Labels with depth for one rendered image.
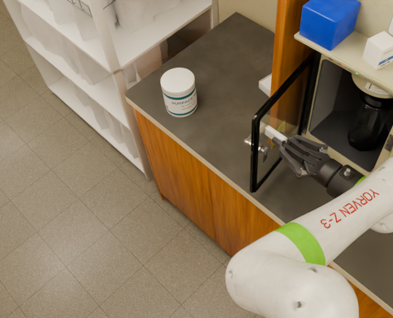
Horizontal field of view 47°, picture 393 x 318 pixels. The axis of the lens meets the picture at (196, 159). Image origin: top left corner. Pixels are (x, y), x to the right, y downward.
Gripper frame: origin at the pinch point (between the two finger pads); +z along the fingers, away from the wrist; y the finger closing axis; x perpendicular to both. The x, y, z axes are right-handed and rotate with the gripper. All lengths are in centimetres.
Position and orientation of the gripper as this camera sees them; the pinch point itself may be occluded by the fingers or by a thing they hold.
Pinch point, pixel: (275, 135)
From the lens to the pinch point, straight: 129.1
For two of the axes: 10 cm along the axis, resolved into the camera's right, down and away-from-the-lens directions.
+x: 0.8, 5.6, 8.2
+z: -6.9, -5.6, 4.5
